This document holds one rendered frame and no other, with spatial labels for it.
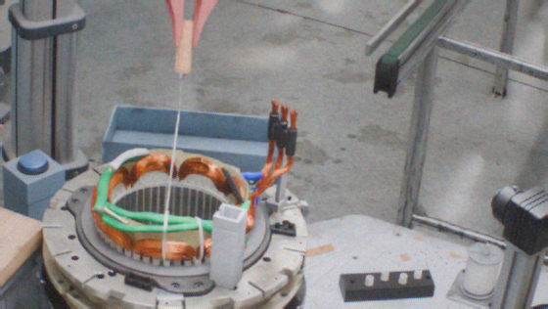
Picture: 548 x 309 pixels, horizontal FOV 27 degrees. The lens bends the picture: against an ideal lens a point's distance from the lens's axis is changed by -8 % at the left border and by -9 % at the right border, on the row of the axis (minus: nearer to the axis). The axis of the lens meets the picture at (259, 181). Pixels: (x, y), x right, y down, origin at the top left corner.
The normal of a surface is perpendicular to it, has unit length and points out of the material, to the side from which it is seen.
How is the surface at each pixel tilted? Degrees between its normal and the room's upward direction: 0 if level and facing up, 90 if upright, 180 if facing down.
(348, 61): 0
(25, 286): 90
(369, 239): 0
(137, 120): 90
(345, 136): 0
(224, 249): 90
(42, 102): 90
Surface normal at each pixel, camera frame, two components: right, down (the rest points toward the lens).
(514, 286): -0.77, 0.29
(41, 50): 0.47, 0.50
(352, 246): 0.07, -0.85
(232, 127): -0.06, 0.52
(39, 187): 0.70, 0.42
